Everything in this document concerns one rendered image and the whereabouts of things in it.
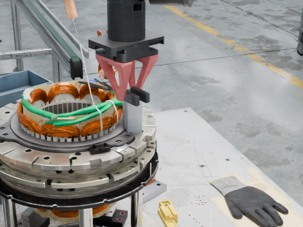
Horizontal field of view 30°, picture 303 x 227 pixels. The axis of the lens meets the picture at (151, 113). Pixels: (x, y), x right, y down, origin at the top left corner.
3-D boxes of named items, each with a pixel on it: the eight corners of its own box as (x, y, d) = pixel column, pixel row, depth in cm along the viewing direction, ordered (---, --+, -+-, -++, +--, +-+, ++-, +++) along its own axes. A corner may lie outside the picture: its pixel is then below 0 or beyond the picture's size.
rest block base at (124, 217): (122, 229, 125) (122, 223, 124) (87, 224, 126) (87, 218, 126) (127, 215, 130) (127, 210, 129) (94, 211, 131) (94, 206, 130)
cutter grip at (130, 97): (140, 105, 86) (140, 96, 86) (135, 106, 86) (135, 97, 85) (124, 97, 89) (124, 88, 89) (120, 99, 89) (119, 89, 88)
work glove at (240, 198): (301, 225, 131) (302, 217, 130) (251, 238, 126) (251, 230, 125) (247, 174, 151) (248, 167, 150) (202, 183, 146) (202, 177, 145)
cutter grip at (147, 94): (150, 102, 88) (150, 93, 87) (146, 103, 87) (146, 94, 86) (134, 95, 90) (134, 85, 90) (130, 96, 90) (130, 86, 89)
